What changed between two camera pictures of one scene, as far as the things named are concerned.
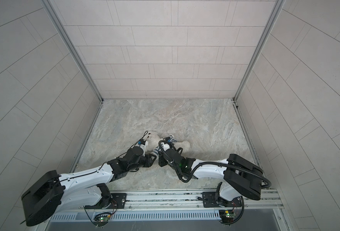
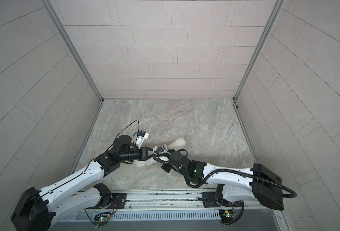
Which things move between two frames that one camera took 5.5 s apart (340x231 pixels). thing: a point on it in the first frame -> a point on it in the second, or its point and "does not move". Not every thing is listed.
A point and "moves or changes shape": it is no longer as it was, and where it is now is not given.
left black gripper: [149, 160] -> [145, 151]
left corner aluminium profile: [73, 47] does not move
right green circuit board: [228, 216] does not move
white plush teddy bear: [154, 141] moves or changes shape
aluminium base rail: [185, 200] does not move
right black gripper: [161, 161] does not move
